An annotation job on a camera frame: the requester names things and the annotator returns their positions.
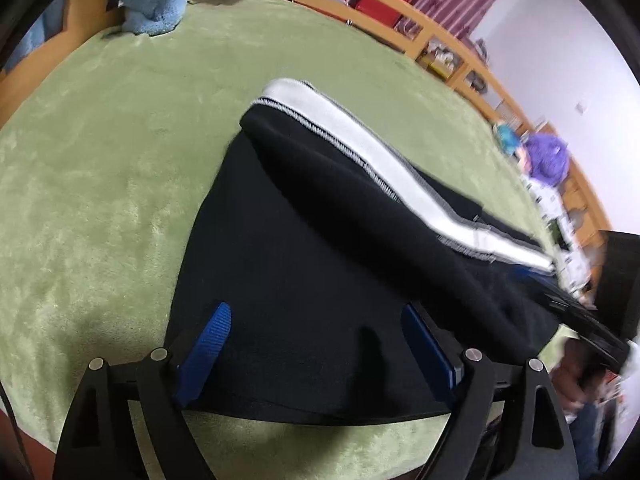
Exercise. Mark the green fleece blanket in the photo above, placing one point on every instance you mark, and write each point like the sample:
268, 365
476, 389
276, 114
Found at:
100, 185

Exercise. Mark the black pants with white stripe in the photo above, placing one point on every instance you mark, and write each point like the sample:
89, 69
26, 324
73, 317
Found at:
325, 260

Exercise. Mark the person's blue jeans leg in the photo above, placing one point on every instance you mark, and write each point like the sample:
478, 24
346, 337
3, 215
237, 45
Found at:
587, 435

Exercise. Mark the red floral curtain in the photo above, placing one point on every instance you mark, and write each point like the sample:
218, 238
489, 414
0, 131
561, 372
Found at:
475, 0

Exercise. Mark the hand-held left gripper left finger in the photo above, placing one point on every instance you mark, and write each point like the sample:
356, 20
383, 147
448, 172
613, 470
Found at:
205, 355

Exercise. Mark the white floral pillow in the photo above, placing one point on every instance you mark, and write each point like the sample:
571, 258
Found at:
560, 225

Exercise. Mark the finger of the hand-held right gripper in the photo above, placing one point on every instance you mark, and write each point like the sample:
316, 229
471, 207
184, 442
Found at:
575, 315

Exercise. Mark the person's right hand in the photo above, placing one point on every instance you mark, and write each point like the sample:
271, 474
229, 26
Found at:
570, 380

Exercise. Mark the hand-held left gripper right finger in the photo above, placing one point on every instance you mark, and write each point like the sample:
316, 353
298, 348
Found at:
430, 355

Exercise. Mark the purple plush toy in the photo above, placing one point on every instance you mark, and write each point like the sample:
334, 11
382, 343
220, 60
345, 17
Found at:
547, 157

